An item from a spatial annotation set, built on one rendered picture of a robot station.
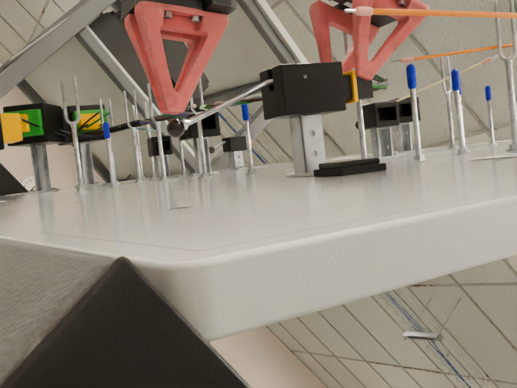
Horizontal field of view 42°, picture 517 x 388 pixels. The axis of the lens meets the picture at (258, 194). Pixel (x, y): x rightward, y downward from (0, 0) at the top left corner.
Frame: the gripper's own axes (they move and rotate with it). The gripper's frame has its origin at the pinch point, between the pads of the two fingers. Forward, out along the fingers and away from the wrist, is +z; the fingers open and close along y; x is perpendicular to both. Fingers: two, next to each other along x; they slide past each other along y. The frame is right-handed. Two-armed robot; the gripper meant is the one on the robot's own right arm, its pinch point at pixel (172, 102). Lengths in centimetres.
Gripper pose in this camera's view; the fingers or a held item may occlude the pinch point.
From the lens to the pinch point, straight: 51.5
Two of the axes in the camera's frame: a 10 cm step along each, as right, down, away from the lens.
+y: -4.0, -0.1, 9.1
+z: -0.4, 10.0, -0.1
